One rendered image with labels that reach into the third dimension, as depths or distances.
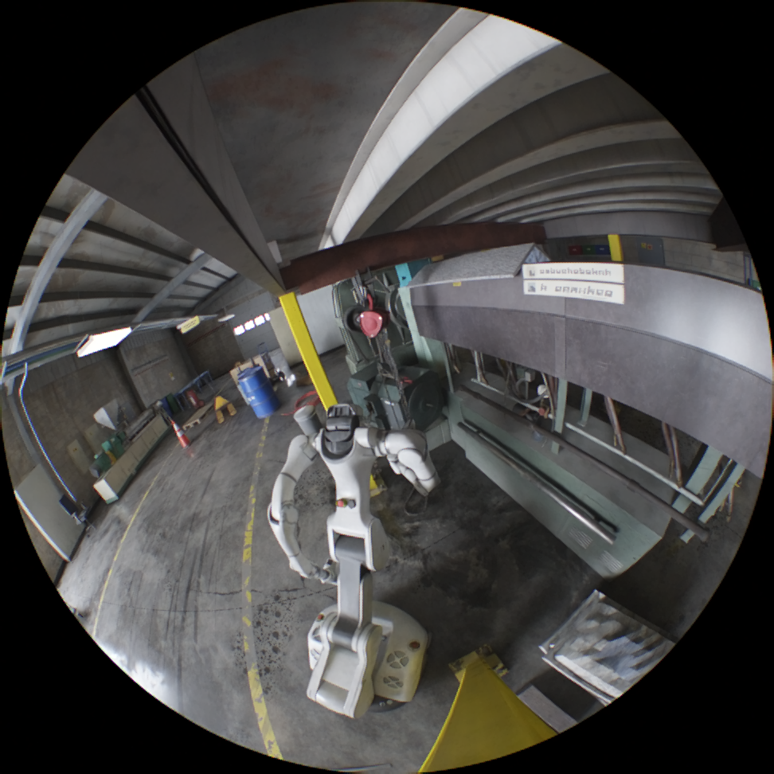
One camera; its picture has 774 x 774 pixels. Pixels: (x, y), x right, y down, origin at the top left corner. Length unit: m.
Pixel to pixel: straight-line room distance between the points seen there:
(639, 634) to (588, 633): 0.30
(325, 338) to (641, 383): 7.33
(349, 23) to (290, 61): 0.12
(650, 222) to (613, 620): 2.47
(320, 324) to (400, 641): 7.29
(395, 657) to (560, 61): 1.62
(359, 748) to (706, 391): 2.08
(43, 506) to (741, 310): 9.07
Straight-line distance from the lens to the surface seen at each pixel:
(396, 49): 0.62
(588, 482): 1.28
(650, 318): 0.89
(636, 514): 1.27
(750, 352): 0.93
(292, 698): 1.92
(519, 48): 0.53
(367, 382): 1.88
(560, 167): 1.13
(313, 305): 7.42
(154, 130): 0.17
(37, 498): 8.15
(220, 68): 0.56
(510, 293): 1.16
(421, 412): 1.80
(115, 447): 7.96
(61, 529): 8.21
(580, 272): 0.97
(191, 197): 0.24
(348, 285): 2.42
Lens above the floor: 1.55
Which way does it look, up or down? 24 degrees down
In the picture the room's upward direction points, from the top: 18 degrees counter-clockwise
